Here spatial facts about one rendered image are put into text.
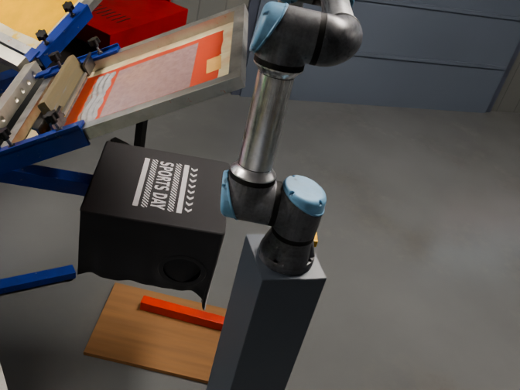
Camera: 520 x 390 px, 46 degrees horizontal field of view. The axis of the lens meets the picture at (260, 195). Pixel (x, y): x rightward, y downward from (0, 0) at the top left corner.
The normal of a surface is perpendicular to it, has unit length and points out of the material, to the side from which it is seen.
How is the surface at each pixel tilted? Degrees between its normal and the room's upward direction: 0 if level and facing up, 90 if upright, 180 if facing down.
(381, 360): 0
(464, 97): 90
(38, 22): 32
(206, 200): 0
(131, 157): 0
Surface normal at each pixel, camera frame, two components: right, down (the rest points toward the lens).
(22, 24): -0.08, -0.45
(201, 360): 0.21, -0.80
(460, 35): 0.25, 0.61
